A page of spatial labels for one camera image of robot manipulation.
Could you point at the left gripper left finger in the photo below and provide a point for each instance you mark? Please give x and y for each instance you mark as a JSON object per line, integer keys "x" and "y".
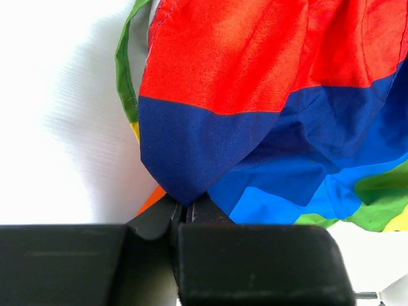
{"x": 154, "y": 222}

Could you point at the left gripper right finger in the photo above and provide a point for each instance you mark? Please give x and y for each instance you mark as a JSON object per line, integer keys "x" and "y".
{"x": 204, "y": 212}

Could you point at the rainbow striped shorts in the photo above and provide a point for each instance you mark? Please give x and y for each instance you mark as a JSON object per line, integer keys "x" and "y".
{"x": 281, "y": 112}

